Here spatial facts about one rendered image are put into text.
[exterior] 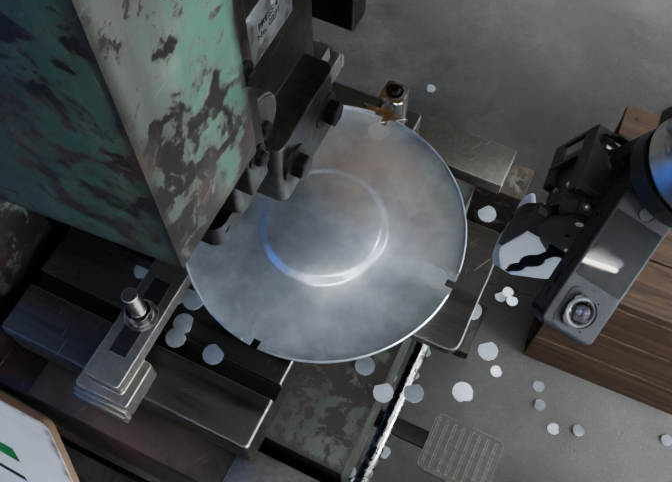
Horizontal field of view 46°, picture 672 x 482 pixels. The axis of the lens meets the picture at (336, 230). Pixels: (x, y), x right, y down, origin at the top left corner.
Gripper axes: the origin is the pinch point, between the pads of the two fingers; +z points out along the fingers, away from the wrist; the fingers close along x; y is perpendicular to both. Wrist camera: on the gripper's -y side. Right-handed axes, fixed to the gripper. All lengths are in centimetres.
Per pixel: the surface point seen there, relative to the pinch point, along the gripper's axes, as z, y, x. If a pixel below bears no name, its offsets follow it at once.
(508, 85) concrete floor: 83, 89, -29
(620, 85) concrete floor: 73, 99, -51
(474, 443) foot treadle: 61, 3, -37
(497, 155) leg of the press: 22.5, 26.2, -5.6
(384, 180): 13.3, 8.9, 9.5
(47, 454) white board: 54, -27, 24
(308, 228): 15.1, 0.5, 14.2
